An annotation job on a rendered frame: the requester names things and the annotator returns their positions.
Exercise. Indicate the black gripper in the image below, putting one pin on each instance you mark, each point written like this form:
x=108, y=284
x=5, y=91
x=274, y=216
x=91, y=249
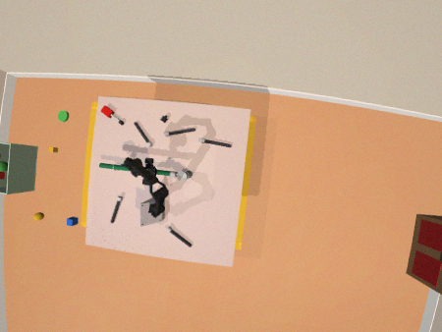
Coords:
x=149, y=162

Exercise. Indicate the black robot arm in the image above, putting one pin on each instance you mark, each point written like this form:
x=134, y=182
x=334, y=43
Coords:
x=149, y=174

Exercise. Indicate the green cylinder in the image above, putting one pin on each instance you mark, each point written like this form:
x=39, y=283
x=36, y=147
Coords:
x=121, y=167

